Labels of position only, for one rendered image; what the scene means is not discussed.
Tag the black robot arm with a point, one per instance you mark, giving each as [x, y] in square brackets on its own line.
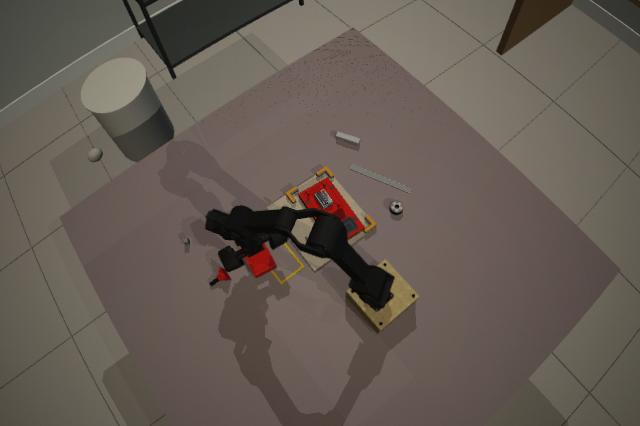
[328, 238]

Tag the grey flat bar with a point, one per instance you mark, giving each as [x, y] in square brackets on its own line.
[381, 178]

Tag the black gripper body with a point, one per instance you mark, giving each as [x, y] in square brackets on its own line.
[230, 260]

